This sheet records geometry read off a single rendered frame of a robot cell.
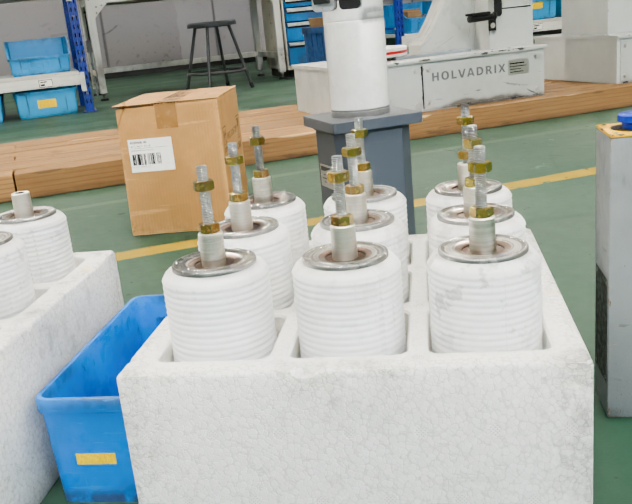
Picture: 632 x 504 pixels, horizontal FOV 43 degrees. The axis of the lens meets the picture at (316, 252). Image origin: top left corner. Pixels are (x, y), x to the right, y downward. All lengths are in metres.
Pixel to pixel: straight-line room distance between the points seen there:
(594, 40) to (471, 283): 2.89
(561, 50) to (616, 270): 2.83
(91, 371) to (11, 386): 0.14
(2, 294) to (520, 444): 0.55
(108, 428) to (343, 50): 0.66
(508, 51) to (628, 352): 2.27
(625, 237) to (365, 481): 0.38
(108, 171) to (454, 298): 2.01
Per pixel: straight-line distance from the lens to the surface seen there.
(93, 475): 0.87
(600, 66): 3.48
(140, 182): 1.88
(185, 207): 1.87
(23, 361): 0.86
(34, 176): 2.58
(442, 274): 0.67
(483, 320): 0.67
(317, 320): 0.68
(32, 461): 0.89
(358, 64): 1.22
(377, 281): 0.66
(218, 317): 0.69
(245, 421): 0.69
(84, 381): 0.94
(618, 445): 0.91
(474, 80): 3.04
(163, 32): 9.08
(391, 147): 1.23
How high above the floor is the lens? 0.46
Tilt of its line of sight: 17 degrees down
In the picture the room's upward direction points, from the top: 6 degrees counter-clockwise
